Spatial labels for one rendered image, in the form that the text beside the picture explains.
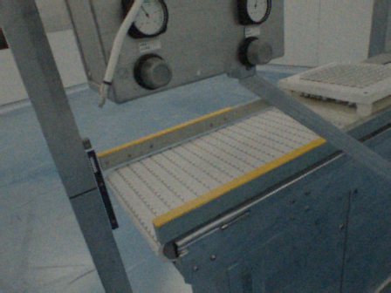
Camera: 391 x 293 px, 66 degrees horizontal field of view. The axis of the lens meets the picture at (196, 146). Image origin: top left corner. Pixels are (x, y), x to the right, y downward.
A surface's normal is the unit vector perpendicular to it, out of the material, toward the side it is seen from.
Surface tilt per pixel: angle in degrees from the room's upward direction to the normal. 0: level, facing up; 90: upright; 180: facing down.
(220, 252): 90
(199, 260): 90
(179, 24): 90
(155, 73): 90
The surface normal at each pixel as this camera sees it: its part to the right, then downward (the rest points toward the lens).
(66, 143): 0.53, 0.30
